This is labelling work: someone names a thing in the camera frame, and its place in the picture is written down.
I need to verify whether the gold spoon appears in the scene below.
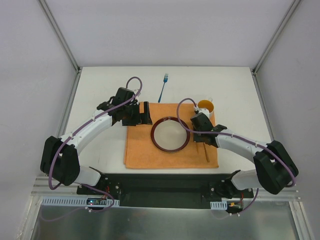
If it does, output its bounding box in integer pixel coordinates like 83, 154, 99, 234
195, 142, 201, 154
203, 143, 210, 163

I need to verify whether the red rimmed plate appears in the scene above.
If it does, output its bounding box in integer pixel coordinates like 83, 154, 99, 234
150, 116, 191, 153

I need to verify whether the white floral mug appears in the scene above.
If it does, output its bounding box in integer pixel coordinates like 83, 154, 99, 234
196, 98, 216, 126

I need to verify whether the blue metal fork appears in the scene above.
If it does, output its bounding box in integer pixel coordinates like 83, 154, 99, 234
157, 73, 169, 103

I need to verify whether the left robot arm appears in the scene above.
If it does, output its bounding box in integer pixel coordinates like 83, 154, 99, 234
40, 87, 153, 195

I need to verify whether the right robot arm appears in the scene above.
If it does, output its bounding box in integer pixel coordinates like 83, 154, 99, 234
190, 112, 299, 199

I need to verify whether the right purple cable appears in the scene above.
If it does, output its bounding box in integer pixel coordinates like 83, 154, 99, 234
176, 97, 297, 218

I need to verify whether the purple cable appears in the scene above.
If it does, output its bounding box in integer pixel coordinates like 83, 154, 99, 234
39, 76, 144, 222
176, 97, 297, 218

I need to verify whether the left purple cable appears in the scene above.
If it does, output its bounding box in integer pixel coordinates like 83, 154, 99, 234
39, 76, 144, 222

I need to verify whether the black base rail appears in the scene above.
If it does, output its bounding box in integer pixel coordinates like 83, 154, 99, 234
76, 172, 255, 210

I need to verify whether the right white cable duct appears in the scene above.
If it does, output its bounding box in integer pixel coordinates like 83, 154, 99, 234
210, 200, 228, 211

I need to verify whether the white cable duct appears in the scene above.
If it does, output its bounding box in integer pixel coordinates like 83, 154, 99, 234
210, 200, 228, 211
41, 196, 120, 208

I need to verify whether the left aluminium frame post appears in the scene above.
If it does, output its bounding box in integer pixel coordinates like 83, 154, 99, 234
37, 0, 82, 74

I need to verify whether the aluminium frame post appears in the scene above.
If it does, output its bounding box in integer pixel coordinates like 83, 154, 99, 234
37, 0, 82, 74
251, 0, 302, 76

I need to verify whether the aluminium front rail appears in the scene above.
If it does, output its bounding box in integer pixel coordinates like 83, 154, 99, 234
31, 176, 302, 201

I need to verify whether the left white cable duct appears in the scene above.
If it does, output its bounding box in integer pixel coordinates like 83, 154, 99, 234
41, 196, 120, 208

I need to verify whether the right aluminium frame post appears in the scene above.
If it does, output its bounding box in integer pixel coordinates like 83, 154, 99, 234
251, 0, 302, 76

